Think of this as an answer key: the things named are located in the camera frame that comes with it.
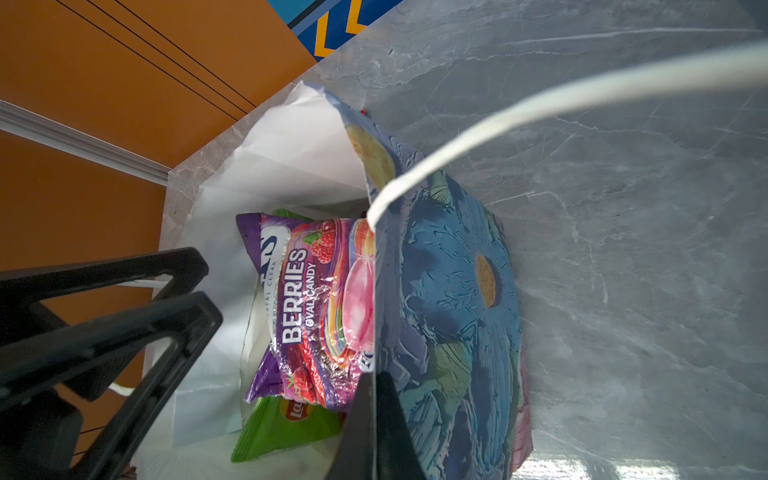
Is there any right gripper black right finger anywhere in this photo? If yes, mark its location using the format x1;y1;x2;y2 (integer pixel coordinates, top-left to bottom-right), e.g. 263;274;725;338
326;372;425;480

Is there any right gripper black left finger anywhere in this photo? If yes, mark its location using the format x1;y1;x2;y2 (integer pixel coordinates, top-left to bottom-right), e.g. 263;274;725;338
1;247;223;479

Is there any green Lays chips bag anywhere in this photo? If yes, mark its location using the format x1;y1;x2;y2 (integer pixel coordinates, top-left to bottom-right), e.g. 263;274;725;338
230;206;346;464

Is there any purple small snack bag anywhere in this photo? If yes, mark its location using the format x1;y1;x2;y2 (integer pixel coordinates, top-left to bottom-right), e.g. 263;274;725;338
236;213;375;411

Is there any colourful white paper bag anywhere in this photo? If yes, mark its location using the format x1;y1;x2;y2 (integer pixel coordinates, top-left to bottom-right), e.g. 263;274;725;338
134;40;767;479

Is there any left aluminium corner post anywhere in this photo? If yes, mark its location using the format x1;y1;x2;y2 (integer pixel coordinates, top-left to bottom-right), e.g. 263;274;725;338
1;100;170;187

